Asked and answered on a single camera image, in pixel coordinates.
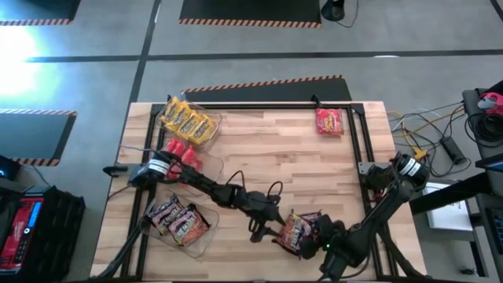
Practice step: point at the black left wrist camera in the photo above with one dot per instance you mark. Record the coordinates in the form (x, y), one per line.
(261, 198)

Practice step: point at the black keyboard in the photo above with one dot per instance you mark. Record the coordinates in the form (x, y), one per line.
(497, 228)

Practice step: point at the black beam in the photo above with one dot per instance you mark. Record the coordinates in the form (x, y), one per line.
(452, 194)

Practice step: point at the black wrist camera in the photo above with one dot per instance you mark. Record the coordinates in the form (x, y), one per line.
(261, 198)
(332, 265)

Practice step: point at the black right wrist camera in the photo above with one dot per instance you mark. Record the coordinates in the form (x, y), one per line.
(332, 265)

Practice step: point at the black round floor stand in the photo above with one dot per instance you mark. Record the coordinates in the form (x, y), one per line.
(333, 9)

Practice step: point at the white box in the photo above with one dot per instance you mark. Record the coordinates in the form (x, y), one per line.
(448, 214)

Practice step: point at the red and black equipment case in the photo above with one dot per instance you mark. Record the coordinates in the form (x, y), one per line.
(17, 232)

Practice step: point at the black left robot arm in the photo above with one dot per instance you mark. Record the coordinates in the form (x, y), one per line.
(208, 186)

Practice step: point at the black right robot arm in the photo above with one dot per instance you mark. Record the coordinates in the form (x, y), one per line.
(377, 220)

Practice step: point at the grey side desk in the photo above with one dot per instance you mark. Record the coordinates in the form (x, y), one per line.
(471, 103)

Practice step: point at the black hazard-striped floor mat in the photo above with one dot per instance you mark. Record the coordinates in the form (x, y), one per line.
(59, 8)
(31, 135)
(251, 9)
(275, 93)

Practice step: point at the black power brick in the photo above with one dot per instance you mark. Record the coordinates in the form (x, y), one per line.
(452, 150)

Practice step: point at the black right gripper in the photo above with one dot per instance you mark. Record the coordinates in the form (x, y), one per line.
(332, 236)

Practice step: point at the grey metal bracket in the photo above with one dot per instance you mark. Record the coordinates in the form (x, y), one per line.
(363, 167)

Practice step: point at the dark device with blue light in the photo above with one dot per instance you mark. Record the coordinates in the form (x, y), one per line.
(6, 169)

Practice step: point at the black table clamp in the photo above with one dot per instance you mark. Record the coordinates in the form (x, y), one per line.
(114, 170)

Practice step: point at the pink and red object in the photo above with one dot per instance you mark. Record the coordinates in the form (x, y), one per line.
(491, 102)

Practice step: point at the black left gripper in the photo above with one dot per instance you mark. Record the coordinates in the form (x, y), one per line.
(265, 210)

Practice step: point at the small black frame clamp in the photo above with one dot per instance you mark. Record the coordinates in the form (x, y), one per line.
(315, 100)
(169, 99)

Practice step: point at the clear plastic bin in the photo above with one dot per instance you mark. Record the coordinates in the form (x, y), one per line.
(216, 118)
(208, 236)
(214, 165)

